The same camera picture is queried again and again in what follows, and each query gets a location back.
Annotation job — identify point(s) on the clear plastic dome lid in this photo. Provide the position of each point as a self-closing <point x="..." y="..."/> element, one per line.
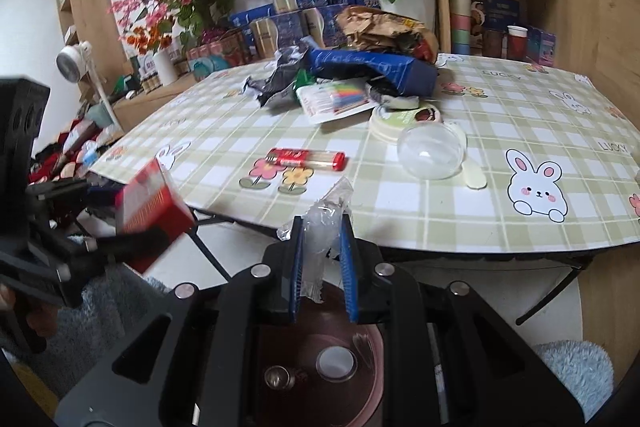
<point x="430" y="152"/>

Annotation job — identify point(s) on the red cardboard box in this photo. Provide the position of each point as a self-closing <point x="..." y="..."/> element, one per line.
<point x="150" y="207"/>

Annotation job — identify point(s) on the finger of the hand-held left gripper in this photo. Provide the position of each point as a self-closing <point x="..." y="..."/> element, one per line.
<point x="75" y="191"/>
<point x="125" y="244"/>

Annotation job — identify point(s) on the red patterned tin box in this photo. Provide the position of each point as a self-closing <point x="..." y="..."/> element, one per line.
<point x="225" y="49"/>

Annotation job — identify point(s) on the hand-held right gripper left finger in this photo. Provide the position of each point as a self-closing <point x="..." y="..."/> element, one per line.
<point x="297" y="268"/>

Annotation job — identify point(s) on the blue plastic bag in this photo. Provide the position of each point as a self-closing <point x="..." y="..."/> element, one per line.
<point x="385" y="67"/>

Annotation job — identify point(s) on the light blue fluffy rug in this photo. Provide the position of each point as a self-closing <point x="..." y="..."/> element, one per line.
<point x="575" y="372"/>

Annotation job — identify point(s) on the orange flowers in white vase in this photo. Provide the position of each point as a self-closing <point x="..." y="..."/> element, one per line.
<point x="162" y="62"/>

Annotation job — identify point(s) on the black crumpled wrapper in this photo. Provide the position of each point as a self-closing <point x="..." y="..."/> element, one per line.
<point x="277" y="84"/>

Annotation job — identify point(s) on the white round cap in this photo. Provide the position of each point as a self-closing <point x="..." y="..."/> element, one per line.
<point x="336" y="363"/>

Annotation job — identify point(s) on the teal round tin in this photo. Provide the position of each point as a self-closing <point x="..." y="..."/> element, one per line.
<point x="206" y="68"/>

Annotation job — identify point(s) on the clear plastic wrapper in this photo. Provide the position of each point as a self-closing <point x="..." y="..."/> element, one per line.
<point x="322" y="232"/>

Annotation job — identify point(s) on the grey fluffy rug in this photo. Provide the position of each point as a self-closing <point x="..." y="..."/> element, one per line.
<point x="100" y="312"/>

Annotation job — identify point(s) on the white and black wrapper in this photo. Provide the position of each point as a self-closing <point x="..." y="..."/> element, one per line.
<point x="395" y="99"/>

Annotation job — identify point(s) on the small metal piece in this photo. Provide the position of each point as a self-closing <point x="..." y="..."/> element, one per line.
<point x="279" y="378"/>

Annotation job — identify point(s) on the pack of coloured markers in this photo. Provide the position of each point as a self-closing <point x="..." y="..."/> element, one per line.
<point x="335" y="102"/>

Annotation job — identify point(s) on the low wooden cabinet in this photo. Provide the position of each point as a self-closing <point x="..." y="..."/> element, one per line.
<point x="150" y="99"/>

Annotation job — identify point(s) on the brown paper bag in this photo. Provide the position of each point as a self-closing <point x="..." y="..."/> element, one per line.
<point x="380" y="29"/>

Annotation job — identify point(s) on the pile of clothes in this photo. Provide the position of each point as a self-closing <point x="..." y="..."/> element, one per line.
<point x="55" y="157"/>

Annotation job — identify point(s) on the round white green container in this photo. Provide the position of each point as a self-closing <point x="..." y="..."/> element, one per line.
<point x="395" y="122"/>

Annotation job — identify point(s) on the red paper cup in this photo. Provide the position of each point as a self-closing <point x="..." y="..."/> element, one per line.
<point x="517" y="44"/>

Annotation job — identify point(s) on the brown paper cup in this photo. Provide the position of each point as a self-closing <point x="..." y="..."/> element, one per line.
<point x="493" y="43"/>

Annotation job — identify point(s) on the dark red waste bin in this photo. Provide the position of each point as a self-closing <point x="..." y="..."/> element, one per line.
<point x="280" y="347"/>

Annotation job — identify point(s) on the white desk fan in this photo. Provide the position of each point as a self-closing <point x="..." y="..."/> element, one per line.
<point x="70" y="62"/>

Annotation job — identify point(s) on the small blue carton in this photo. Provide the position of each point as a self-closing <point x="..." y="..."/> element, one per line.
<point x="542" y="47"/>

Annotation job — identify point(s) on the green checked tablecloth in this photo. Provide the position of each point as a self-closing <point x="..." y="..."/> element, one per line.
<point x="400" y="207"/>

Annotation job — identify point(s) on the red and clear tube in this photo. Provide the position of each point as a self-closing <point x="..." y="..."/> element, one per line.
<point x="305" y="158"/>

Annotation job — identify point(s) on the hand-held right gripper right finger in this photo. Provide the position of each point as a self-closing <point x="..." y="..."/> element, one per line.
<point x="348" y="268"/>

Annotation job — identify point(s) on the black metal table frame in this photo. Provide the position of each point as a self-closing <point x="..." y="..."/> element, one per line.
<point x="560" y="292"/>

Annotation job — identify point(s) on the stack of pastel paper cups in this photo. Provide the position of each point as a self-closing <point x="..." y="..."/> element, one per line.
<point x="461" y="22"/>

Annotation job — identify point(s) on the small green packet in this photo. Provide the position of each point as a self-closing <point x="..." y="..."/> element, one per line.
<point x="304" y="79"/>

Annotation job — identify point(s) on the person's left hand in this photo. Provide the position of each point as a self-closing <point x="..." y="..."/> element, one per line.
<point x="37" y="321"/>

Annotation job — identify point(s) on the white plastic spoon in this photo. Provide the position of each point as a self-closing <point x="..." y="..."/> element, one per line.
<point x="473" y="174"/>

